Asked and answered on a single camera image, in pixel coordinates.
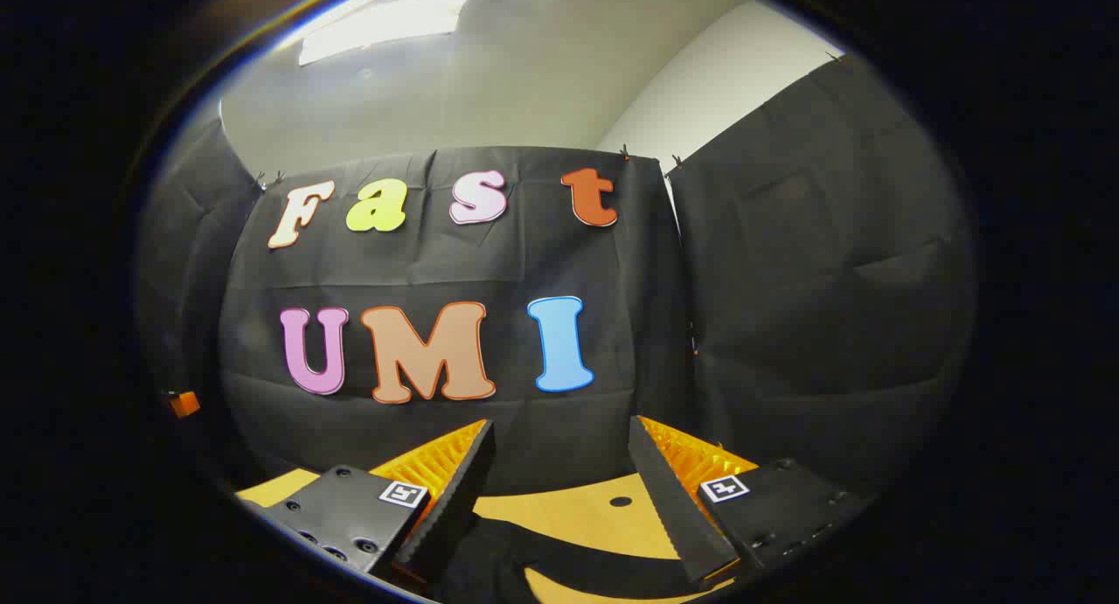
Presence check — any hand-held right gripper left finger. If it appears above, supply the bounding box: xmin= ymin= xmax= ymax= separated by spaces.
xmin=254 ymin=419 xmax=497 ymax=587

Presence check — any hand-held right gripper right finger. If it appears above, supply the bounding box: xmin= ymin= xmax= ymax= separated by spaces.
xmin=627 ymin=415 xmax=877 ymax=586

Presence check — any black garment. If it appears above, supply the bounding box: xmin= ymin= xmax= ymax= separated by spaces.
xmin=427 ymin=512 xmax=737 ymax=604

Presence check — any black backdrop cloth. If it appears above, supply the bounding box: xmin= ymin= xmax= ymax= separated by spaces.
xmin=136 ymin=53 xmax=978 ymax=500

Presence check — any ceiling light panel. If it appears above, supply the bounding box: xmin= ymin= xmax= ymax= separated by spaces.
xmin=297 ymin=0 xmax=474 ymax=67

